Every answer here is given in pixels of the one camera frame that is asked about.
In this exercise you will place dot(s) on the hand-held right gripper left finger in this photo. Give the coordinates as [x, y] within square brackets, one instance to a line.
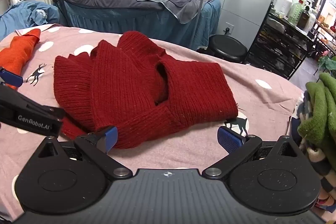
[111, 138]

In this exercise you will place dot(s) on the pile of mixed clothes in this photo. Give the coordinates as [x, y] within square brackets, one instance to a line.
[325, 176]

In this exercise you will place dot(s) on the black round stool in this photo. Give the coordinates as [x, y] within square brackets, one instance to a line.
[228, 47]

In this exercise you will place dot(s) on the white wall socket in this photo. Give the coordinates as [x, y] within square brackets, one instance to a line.
[229, 28]

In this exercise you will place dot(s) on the red knit sweater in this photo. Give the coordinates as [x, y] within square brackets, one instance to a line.
[126, 87]

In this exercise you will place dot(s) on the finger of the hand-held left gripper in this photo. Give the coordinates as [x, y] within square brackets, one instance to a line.
[56, 113]
[11, 77]

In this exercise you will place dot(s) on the black shelf trolley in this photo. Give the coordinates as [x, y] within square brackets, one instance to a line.
[275, 50]

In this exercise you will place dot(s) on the row of bottles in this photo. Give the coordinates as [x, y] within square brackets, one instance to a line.
[296, 8]

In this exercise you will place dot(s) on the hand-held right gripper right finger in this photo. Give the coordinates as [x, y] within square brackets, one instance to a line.
[229, 140]

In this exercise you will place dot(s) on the massage bed with blue skirt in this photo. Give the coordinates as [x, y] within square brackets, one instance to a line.
[105, 11]

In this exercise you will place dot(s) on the orange garment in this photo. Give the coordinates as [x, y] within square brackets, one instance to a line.
[18, 53]

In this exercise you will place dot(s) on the grey towel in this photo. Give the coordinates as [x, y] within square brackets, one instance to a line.
[186, 1]

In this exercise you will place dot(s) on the green potted plant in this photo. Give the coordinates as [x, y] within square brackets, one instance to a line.
[329, 62]

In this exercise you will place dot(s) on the blue quilt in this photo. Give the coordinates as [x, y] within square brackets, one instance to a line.
[21, 14]

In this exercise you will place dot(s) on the green fleece garment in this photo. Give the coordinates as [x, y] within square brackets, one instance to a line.
[320, 113]

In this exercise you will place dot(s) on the display shelf with goods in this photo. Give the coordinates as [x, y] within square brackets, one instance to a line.
[328, 29]

